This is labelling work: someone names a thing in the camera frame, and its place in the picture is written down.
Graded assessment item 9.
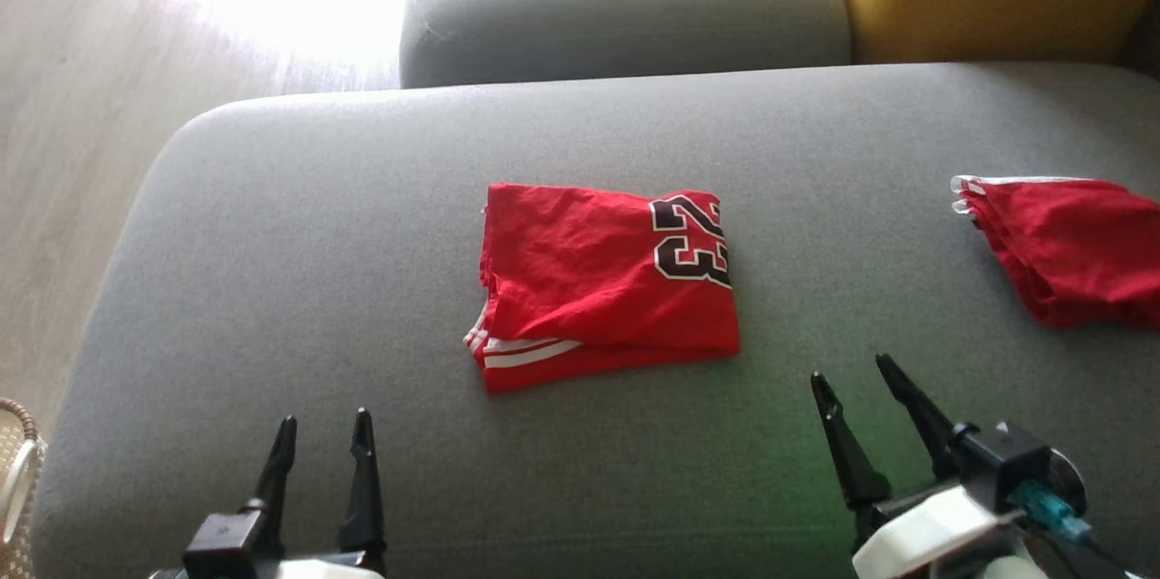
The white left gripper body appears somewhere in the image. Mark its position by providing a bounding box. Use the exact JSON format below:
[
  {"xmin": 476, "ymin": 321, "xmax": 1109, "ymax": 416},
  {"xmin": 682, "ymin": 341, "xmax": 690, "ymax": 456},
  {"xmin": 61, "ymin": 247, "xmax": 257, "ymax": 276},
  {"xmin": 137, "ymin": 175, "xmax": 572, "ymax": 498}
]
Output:
[{"xmin": 148, "ymin": 555, "xmax": 389, "ymax": 579}]

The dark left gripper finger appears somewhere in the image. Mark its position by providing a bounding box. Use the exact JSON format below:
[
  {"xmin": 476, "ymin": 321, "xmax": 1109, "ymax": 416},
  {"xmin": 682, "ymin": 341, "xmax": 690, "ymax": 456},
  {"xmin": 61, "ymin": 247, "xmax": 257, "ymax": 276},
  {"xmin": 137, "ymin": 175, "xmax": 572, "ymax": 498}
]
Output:
[
  {"xmin": 238, "ymin": 415, "xmax": 299, "ymax": 559},
  {"xmin": 337, "ymin": 408, "xmax": 390, "ymax": 577}
]

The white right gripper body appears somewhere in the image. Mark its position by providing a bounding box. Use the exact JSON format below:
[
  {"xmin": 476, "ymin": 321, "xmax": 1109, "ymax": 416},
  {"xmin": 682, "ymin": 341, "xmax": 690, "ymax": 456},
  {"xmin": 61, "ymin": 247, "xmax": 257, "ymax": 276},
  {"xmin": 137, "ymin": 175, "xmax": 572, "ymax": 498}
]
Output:
[{"xmin": 850, "ymin": 481, "xmax": 1030, "ymax": 579}]

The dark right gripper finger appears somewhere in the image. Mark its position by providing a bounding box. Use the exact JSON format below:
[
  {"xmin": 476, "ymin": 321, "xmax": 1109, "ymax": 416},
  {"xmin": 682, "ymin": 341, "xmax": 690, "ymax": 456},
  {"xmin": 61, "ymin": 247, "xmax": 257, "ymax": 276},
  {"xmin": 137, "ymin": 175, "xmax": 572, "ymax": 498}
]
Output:
[
  {"xmin": 808, "ymin": 370, "xmax": 894, "ymax": 514},
  {"xmin": 874, "ymin": 353, "xmax": 963, "ymax": 483}
]

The red shorts white waistband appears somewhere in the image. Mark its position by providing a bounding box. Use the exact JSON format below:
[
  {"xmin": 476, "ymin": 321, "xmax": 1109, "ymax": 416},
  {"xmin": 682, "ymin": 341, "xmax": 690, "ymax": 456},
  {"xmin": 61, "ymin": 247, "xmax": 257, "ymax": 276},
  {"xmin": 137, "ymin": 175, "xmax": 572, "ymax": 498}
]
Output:
[{"xmin": 949, "ymin": 173, "xmax": 1160, "ymax": 332}]

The red Bulls jersey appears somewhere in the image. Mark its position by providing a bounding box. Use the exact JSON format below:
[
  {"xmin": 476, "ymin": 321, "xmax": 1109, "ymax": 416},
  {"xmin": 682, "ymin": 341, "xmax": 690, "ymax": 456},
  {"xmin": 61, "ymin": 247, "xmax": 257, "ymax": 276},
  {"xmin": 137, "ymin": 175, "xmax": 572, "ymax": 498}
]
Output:
[{"xmin": 463, "ymin": 181, "xmax": 743, "ymax": 395}]

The grey sofa seat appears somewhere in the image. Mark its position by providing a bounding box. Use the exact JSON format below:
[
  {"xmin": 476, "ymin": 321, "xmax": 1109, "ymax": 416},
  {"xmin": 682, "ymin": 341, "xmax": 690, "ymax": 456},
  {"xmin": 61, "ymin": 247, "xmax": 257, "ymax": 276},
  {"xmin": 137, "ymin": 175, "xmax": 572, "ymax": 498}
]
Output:
[{"xmin": 31, "ymin": 63, "xmax": 1160, "ymax": 579}]

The woven wicker basket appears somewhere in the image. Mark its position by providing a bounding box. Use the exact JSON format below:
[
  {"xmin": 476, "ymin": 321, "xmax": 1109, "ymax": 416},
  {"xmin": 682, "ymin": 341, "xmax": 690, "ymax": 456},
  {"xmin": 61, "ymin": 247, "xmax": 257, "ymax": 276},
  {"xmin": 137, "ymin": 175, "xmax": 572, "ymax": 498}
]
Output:
[{"xmin": 0, "ymin": 397, "xmax": 48, "ymax": 579}]

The grey sofa back cushion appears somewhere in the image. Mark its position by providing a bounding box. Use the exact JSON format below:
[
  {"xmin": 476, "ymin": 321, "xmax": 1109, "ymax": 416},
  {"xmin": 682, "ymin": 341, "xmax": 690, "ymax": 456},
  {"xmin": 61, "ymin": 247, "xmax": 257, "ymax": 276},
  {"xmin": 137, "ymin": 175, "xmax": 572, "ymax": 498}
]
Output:
[{"xmin": 398, "ymin": 0, "xmax": 855, "ymax": 92}]

